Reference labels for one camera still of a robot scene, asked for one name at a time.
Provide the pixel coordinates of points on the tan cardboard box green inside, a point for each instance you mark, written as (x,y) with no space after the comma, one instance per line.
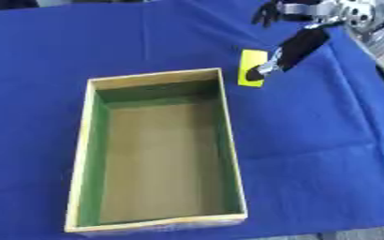
(157,150)

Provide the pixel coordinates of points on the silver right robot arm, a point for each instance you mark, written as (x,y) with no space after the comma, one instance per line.
(376,28)

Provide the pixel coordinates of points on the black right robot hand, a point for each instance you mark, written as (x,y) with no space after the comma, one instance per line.
(302,43)

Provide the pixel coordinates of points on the yellow rectangular block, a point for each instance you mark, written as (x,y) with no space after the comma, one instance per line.
(252,59)

